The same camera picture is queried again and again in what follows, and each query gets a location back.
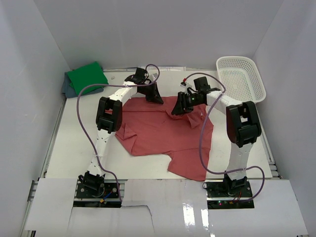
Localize blue folded t-shirt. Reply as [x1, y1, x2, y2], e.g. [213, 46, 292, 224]
[61, 73, 104, 98]

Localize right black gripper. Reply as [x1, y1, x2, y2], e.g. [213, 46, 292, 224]
[171, 92, 203, 116]

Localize white paper sheets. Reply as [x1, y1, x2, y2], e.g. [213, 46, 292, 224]
[141, 66, 186, 72]

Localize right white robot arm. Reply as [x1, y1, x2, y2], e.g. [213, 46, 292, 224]
[171, 75, 262, 197]

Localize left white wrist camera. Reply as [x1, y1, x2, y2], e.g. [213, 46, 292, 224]
[145, 73, 158, 84]

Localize white plastic basket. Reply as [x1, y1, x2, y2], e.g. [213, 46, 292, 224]
[216, 56, 266, 103]

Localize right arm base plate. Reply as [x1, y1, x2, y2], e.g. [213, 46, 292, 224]
[202, 181, 255, 210]

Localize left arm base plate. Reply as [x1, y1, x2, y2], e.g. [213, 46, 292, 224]
[73, 181, 121, 208]

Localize green folded t-shirt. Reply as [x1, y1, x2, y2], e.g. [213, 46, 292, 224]
[66, 62, 109, 95]

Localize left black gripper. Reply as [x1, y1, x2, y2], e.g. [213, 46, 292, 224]
[139, 82, 163, 104]

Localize red t-shirt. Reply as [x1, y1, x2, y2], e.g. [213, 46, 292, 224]
[116, 96, 214, 181]

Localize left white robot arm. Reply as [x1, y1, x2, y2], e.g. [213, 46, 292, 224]
[76, 64, 163, 198]

